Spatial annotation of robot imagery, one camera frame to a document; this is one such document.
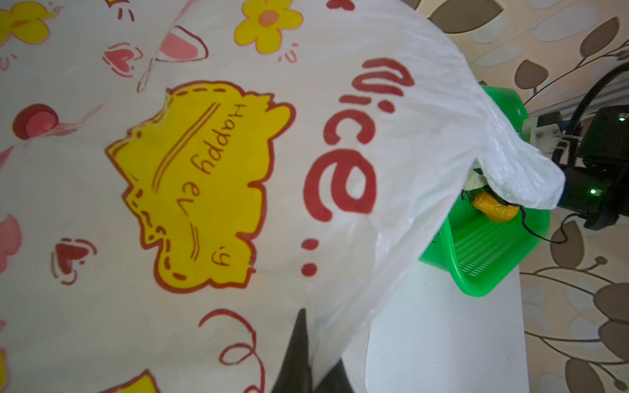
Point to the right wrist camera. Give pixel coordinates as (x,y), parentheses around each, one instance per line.
(543,132)

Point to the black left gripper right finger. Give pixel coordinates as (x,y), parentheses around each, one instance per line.
(336,381)

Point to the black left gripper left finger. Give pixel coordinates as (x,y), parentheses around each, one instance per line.
(295,373)

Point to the white printed plastic bag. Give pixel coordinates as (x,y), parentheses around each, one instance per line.
(182,181)

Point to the green plastic basket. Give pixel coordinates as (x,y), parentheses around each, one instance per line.
(477,253)

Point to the yellow-brown pear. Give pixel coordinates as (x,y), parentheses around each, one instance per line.
(493,210)

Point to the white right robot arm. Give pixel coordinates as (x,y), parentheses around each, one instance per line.
(596,187)

